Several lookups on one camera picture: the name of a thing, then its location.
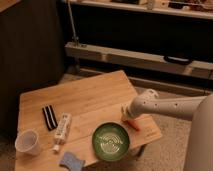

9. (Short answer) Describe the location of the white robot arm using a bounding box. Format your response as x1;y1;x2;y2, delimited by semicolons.
121;89;213;171

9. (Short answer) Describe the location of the green bowl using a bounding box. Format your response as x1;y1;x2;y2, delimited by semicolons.
92;122;130;162

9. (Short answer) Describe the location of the white tube with label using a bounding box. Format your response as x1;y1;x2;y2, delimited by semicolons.
53;113;72;153

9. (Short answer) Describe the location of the blue sponge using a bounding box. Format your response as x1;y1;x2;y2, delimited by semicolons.
59;152;85;171

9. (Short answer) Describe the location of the black white striped cloth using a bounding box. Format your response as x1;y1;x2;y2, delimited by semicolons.
42;105;58;131

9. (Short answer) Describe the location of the metal stand pole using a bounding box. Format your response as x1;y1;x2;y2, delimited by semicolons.
67;0;79;46

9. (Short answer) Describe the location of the clear plastic cup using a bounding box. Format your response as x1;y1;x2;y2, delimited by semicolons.
15;130;41;156

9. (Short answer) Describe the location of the wooden shelf rail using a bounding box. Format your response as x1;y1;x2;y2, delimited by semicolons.
65;42;213;78

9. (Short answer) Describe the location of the black handle on shelf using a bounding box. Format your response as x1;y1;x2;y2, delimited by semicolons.
163;56;193;65

